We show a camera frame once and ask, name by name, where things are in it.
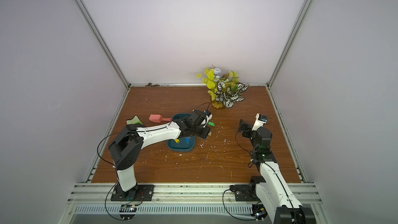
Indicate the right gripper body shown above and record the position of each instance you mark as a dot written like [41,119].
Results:
[245,126]

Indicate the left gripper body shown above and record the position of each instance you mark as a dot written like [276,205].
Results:
[201,131]

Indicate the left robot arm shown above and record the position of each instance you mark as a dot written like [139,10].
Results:
[127,145]

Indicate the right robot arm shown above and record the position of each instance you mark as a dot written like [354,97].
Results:
[275,199]

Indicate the teal plastic storage box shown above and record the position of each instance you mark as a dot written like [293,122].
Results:
[182,146]

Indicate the pink plastic scoop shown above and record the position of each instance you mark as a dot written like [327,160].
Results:
[158,118]

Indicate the artificial potted plant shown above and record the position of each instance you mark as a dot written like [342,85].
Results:
[224,89]

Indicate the green black work glove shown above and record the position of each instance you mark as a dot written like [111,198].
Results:
[135,121]

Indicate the right controller board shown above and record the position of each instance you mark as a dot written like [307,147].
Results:
[259,212]

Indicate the controller board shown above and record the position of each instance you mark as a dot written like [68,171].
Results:
[127,212]
[259,212]

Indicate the left controller board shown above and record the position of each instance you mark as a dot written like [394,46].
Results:
[127,212]

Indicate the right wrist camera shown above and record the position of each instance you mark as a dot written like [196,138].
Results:
[260,121]

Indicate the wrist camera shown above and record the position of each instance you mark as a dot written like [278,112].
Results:
[208,115]
[260,121]

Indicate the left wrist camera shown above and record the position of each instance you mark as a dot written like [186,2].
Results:
[208,115]

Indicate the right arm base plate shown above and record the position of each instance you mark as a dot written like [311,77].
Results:
[243,193]

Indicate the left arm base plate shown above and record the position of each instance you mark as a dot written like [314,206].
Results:
[137,193]

